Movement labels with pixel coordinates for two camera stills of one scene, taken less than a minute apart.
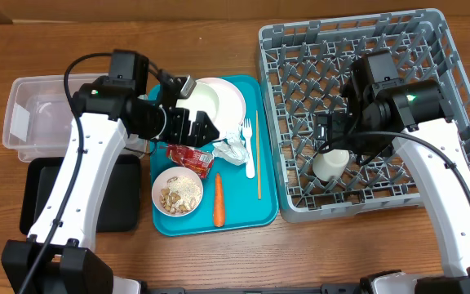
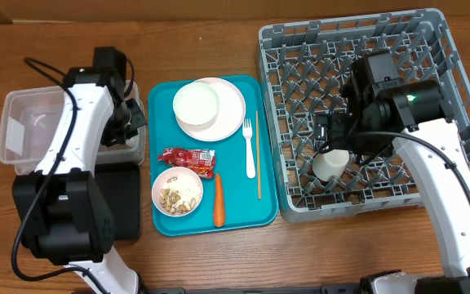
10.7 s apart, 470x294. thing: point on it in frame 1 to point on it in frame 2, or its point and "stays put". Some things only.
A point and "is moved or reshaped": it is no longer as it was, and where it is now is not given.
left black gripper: x=183 y=133 to x=114 y=136
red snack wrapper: x=188 y=157 is moved or reshaped
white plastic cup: x=329 y=165 stays put
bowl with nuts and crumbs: x=177 y=191 stays put
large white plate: x=231 y=110 stays put
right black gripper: x=341 y=123 stays put
